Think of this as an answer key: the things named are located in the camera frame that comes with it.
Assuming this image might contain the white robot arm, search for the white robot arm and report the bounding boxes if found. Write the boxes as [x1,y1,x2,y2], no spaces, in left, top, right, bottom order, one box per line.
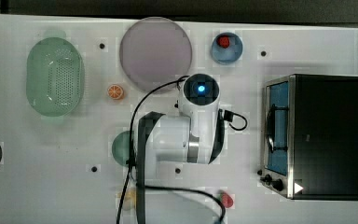
[134,74,225,224]

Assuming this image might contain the silver toaster oven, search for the silver toaster oven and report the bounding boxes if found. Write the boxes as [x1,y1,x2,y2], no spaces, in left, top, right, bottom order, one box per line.
[257,74,358,201]

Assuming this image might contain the round grey-purple plate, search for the round grey-purple plate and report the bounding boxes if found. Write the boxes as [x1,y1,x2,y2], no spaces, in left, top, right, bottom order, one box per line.
[119,17,192,91]

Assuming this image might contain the green mug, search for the green mug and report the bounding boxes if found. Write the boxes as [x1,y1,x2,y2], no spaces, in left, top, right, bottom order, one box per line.
[112,131,130,167]

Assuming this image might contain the orange slice toy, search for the orange slice toy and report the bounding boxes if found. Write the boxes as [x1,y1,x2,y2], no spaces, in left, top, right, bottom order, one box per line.
[107,84,125,100]

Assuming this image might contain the blue bowl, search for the blue bowl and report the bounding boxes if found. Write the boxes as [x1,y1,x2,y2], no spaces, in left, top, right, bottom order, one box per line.
[211,32,243,64]

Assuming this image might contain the red toy in bowl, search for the red toy in bowl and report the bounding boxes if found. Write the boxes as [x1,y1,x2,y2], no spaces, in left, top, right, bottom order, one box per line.
[216,35,230,49]

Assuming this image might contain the yellow banana bunch toy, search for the yellow banana bunch toy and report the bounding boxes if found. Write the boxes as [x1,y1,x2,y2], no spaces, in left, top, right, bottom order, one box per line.
[116,189,136,211]

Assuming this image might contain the red strawberry toy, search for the red strawberry toy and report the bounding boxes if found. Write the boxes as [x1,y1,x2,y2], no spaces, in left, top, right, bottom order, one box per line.
[219,191,234,208]

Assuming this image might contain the green perforated basket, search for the green perforated basket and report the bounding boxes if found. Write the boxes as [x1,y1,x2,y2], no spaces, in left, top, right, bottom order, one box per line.
[26,37,85,117]

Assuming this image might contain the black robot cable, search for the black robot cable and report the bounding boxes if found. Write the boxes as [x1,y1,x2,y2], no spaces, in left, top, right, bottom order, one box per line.
[115,75,249,224]

